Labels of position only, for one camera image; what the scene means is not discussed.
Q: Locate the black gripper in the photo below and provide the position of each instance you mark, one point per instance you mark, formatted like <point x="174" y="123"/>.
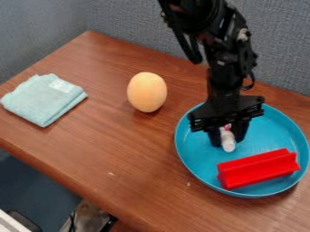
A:
<point x="226" y="106"/>

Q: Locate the light green folded cloth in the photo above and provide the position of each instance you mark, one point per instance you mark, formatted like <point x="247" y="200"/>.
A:
<point x="43" y="98"/>

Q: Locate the white toothpaste tube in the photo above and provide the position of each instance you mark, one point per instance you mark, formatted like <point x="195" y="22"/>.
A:
<point x="227" y="138"/>

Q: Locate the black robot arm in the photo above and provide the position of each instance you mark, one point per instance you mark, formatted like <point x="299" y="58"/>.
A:
<point x="214" y="36"/>

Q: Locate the blue round plate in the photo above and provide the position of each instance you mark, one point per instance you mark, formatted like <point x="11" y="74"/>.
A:
<point x="271" y="132"/>

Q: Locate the orange egg-shaped object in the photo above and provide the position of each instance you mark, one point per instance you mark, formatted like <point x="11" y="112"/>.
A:
<point x="147" y="91"/>

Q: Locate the white object bottom left corner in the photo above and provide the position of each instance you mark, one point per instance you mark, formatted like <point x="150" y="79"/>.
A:
<point x="9" y="224"/>

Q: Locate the grey bag under table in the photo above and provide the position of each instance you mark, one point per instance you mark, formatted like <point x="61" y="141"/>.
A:
<point x="88" y="219"/>

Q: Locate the red plastic block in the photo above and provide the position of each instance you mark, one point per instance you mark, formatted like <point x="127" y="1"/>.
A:
<point x="242" y="172"/>

